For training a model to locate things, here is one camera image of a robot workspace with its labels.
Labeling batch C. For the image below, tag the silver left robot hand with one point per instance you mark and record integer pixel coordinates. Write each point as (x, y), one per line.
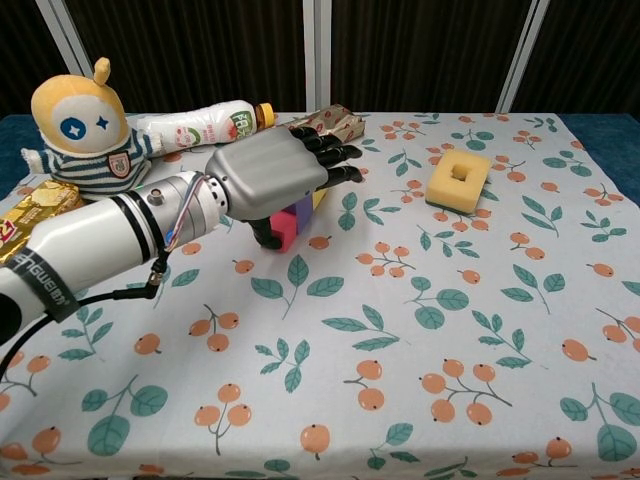
(270, 170)

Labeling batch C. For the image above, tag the purple foam cube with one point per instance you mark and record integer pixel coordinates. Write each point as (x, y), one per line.
(302, 215)

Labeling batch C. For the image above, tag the small pink foam cube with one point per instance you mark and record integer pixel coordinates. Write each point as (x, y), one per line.
(286, 225)

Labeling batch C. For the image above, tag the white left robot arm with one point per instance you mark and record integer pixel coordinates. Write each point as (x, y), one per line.
(100, 235)

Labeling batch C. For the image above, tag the large yellow foam cube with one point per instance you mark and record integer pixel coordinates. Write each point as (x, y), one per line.
(320, 199)

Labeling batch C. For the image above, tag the red brown foil snack wrapper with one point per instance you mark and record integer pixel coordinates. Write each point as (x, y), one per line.
(335, 120)

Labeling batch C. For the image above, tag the white drink bottle orange cap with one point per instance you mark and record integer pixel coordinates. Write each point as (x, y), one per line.
(200, 125)

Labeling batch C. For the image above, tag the dark pleated partition panel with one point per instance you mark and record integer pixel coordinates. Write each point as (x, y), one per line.
(20, 50)
(425, 50)
(200, 50)
(590, 50)

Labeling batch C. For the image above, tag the yellow sponge with square hole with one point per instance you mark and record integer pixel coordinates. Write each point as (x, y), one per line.
(450, 190)

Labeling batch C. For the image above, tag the yellow plush doll striped shirt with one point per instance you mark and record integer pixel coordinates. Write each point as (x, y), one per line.
(75, 125)

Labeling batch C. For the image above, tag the floral fruit print tablecloth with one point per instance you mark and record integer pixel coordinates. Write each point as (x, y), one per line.
(400, 350)

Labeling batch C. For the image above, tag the gold foil snack package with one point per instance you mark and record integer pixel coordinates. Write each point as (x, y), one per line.
(45, 200)

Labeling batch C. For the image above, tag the white partition frame post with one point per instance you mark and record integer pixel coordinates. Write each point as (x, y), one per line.
(522, 50)
(62, 30)
(318, 50)

